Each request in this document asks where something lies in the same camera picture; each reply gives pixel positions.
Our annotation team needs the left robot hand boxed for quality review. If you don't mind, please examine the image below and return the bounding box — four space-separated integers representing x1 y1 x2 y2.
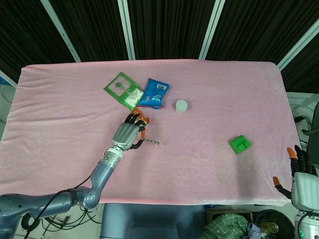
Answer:
111 113 148 152

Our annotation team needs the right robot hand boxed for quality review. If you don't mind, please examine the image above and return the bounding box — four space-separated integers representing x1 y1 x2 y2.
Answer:
273 145 319 214

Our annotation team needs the crumpled white orange wrapper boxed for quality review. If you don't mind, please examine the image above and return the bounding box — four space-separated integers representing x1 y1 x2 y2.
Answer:
132 107 152 125

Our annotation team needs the black waste bin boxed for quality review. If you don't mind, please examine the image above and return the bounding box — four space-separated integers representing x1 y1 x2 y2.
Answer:
255 209 296 239

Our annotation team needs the black office chair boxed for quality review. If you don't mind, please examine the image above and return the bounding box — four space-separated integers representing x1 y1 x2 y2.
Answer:
295 101 319 175

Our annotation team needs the yellow bottle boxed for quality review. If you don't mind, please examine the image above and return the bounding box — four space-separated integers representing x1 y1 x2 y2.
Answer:
260 221 279 234

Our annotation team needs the blue snack bag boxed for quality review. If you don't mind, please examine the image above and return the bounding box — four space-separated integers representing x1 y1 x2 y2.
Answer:
137 78 172 110

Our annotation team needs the green snack bag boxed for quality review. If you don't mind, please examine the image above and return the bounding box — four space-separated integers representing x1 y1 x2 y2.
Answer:
103 71 145 112

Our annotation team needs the white plastic jar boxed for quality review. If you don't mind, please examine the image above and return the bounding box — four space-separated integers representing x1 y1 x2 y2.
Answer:
174 99 189 115

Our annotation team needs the pink table cloth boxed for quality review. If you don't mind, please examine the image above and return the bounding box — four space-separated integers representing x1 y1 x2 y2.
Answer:
0 58 315 209

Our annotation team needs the white blue crumpled cloth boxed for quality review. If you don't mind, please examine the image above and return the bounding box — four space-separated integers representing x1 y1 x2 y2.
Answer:
246 223 262 239

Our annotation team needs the green toy brick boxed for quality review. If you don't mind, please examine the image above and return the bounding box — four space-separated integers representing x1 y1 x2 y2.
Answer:
228 134 252 155

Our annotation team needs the green checked cloth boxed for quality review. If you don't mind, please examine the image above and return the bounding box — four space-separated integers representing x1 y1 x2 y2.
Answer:
203 213 250 239

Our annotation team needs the blue grey robot torso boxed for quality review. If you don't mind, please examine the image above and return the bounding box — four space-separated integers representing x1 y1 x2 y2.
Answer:
100 203 207 239

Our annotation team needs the black pleated curtain panel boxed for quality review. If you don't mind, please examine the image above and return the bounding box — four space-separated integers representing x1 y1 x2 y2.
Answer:
48 0 130 62
128 0 215 60
206 0 319 63
0 0 77 84
281 32 319 93

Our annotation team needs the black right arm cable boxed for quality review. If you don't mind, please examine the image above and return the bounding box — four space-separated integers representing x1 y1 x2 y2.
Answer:
297 213 311 239

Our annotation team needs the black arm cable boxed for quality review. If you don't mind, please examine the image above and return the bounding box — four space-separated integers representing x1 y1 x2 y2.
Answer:
297 213 311 239
23 174 93 239

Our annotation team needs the white partition post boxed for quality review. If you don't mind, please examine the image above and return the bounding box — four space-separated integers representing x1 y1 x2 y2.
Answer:
117 0 136 60
40 0 81 63
198 0 226 60
277 18 319 71
0 69 18 88

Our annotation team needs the black floor cable bundle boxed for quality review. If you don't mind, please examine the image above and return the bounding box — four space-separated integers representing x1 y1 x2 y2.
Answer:
41 204 103 232

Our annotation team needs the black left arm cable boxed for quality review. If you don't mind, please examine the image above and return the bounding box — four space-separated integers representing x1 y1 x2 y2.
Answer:
23 174 93 239

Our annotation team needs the black coiled cable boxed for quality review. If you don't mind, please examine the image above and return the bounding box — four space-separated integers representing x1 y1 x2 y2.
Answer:
21 213 38 232

